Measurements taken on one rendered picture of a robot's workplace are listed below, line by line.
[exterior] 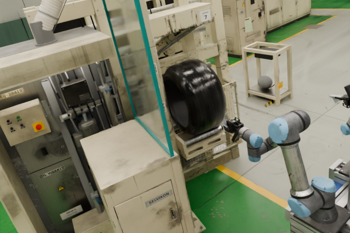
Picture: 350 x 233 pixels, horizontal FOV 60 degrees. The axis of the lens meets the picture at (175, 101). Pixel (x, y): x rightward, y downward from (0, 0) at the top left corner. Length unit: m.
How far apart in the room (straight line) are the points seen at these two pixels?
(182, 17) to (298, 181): 1.40
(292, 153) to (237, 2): 5.05
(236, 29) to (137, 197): 5.32
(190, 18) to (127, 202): 1.45
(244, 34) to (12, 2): 7.17
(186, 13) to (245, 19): 4.31
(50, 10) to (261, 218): 2.31
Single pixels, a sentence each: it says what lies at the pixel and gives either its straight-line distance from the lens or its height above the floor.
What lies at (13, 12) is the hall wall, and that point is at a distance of 10.84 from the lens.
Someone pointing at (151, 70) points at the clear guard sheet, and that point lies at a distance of 1.30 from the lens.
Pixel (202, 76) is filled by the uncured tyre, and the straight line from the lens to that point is 2.09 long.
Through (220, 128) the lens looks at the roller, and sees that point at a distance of 2.36.
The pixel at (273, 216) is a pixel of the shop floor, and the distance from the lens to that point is 2.92.
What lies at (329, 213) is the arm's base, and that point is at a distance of 1.90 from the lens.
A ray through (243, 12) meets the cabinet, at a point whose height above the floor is 0.93.
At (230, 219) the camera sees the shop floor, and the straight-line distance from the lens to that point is 2.90.
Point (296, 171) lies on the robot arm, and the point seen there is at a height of 1.08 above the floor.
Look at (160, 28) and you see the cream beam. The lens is 2.28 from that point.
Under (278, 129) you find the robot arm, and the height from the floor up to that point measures 1.31.
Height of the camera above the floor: 2.13
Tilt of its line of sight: 25 degrees down
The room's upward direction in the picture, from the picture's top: 12 degrees counter-clockwise
